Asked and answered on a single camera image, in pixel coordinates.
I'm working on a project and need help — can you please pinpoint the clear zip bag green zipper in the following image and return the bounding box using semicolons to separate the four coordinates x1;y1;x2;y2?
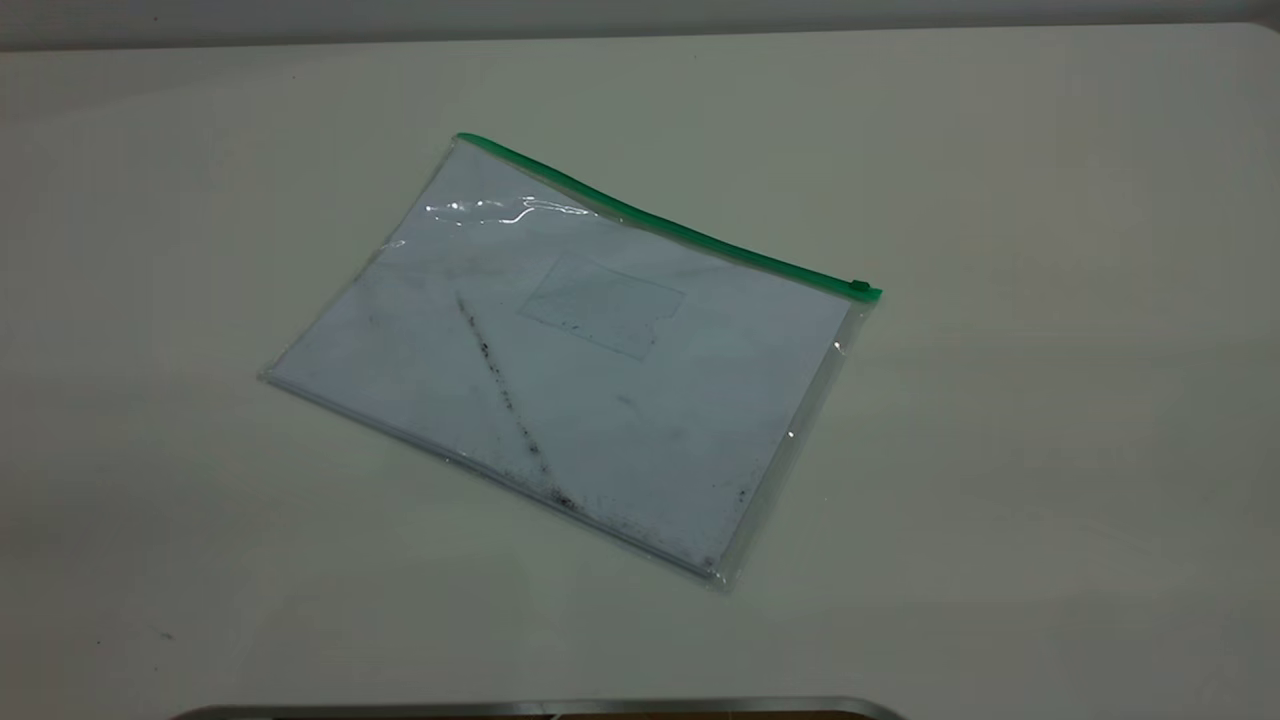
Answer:
257;131;885;594

